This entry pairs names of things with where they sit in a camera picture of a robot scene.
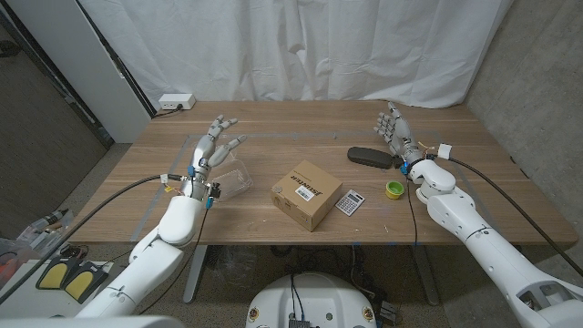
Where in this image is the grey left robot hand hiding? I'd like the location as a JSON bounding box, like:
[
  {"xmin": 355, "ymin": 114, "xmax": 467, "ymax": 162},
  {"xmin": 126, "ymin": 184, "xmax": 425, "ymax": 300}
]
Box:
[{"xmin": 179, "ymin": 114, "xmax": 249, "ymax": 202}]

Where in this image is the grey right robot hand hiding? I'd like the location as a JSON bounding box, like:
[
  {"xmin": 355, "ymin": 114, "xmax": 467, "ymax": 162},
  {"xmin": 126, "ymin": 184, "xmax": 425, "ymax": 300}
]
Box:
[{"xmin": 373, "ymin": 101, "xmax": 427, "ymax": 177}]

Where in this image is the cardboard packing box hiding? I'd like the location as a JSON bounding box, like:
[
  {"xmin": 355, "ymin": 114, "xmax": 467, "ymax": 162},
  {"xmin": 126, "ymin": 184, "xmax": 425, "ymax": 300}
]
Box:
[{"xmin": 270, "ymin": 159, "xmax": 343, "ymax": 232}]

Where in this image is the black glasses case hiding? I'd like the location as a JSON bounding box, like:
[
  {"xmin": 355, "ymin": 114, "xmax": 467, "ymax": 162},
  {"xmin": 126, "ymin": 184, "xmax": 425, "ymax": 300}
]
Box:
[{"xmin": 346, "ymin": 146, "xmax": 394, "ymax": 170}]

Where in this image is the clear plastic clamshell container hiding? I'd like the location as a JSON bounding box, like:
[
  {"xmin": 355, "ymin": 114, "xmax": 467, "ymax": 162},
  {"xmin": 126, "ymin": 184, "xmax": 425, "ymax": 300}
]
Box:
[{"xmin": 207, "ymin": 152, "xmax": 254, "ymax": 202}]

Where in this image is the green yellow plastic cup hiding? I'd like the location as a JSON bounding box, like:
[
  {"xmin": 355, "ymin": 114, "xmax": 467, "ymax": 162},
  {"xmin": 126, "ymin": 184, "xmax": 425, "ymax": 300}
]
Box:
[{"xmin": 384, "ymin": 180, "xmax": 405, "ymax": 200}]

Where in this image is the white power strip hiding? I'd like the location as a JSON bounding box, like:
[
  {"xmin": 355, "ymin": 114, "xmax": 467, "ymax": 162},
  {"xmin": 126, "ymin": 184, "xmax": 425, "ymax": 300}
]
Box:
[{"xmin": 158, "ymin": 93, "xmax": 197, "ymax": 111}]

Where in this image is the white pocket calculator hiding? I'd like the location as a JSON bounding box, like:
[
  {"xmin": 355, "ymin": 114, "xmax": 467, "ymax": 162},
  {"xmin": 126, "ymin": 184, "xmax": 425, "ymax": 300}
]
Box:
[{"xmin": 334, "ymin": 189, "xmax": 366, "ymax": 217}]

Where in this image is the white fabric curtain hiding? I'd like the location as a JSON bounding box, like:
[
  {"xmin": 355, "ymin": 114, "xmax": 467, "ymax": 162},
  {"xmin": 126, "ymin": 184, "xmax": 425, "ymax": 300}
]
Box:
[{"xmin": 77, "ymin": 0, "xmax": 516, "ymax": 109}]

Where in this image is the white leaning panel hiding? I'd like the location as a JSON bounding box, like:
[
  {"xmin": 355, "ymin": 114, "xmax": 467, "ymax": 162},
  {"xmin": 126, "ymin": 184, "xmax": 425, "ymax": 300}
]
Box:
[{"xmin": 4, "ymin": 0, "xmax": 159, "ymax": 145}]

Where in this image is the plastic bag of tools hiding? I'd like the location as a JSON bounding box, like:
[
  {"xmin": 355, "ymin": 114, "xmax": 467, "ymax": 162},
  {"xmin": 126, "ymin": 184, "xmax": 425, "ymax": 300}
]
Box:
[{"xmin": 17, "ymin": 208, "xmax": 75, "ymax": 256}]

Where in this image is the black power adapter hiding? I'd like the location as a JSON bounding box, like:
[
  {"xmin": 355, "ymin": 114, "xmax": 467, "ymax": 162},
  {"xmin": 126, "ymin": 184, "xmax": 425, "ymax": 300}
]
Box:
[{"xmin": 377, "ymin": 300, "xmax": 400, "ymax": 321}]

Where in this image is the yellow black foot pedal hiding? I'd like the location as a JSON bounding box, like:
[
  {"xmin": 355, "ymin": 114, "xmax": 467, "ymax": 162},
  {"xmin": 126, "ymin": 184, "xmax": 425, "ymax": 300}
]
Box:
[
  {"xmin": 61, "ymin": 260, "xmax": 109, "ymax": 304},
  {"xmin": 35, "ymin": 257, "xmax": 78, "ymax": 292}
]

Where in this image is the white robot torso base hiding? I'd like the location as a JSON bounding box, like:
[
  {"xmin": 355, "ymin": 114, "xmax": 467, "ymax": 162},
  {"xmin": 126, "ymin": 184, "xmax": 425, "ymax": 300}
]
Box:
[{"xmin": 245, "ymin": 272, "xmax": 378, "ymax": 328}]

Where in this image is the white robot head rim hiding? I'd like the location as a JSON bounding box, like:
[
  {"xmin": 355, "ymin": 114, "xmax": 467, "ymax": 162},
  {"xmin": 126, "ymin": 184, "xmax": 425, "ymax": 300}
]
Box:
[{"xmin": 0, "ymin": 315, "xmax": 184, "ymax": 328}]

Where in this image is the white low cabinet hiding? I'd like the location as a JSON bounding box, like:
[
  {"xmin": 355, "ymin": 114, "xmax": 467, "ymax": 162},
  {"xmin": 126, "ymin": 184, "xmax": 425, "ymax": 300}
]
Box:
[{"xmin": 0, "ymin": 259, "xmax": 115, "ymax": 320}]

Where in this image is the black power strip cord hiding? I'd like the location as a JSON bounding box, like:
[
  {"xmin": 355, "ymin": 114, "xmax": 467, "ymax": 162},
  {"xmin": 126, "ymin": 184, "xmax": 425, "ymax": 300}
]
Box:
[{"xmin": 153, "ymin": 105, "xmax": 184, "ymax": 118}]

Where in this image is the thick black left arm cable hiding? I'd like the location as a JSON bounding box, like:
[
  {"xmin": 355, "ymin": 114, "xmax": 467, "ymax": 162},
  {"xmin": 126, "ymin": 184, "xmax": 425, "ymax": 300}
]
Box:
[{"xmin": 0, "ymin": 173, "xmax": 184, "ymax": 305}]

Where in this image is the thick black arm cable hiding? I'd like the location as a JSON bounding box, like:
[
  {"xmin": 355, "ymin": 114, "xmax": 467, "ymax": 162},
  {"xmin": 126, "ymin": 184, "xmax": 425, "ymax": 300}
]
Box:
[
  {"xmin": 0, "ymin": 173, "xmax": 184, "ymax": 305},
  {"xmin": 436, "ymin": 143, "xmax": 583, "ymax": 278}
]

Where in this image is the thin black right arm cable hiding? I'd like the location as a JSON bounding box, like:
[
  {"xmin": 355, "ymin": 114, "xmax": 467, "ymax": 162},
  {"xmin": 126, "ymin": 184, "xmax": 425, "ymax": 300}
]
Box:
[{"xmin": 404, "ymin": 178, "xmax": 421, "ymax": 246}]

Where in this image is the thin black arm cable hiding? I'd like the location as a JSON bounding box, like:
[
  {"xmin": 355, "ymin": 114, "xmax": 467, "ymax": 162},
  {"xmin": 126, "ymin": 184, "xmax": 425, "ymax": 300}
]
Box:
[
  {"xmin": 138, "ymin": 207, "xmax": 207, "ymax": 316},
  {"xmin": 404, "ymin": 178, "xmax": 421, "ymax": 246}
]

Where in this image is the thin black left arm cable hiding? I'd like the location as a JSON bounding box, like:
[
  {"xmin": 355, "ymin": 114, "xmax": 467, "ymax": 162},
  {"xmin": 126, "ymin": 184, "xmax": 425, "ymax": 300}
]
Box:
[{"xmin": 138, "ymin": 207, "xmax": 207, "ymax": 316}]

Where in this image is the thin black pedal cable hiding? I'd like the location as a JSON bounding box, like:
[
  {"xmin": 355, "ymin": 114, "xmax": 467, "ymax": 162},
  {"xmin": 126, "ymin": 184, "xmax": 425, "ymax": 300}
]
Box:
[{"xmin": 100, "ymin": 249, "xmax": 134, "ymax": 267}]

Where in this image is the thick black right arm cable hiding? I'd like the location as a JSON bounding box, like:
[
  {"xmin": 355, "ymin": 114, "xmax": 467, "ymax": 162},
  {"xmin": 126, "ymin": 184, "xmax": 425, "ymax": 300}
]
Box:
[{"xmin": 436, "ymin": 143, "xmax": 583, "ymax": 278}]

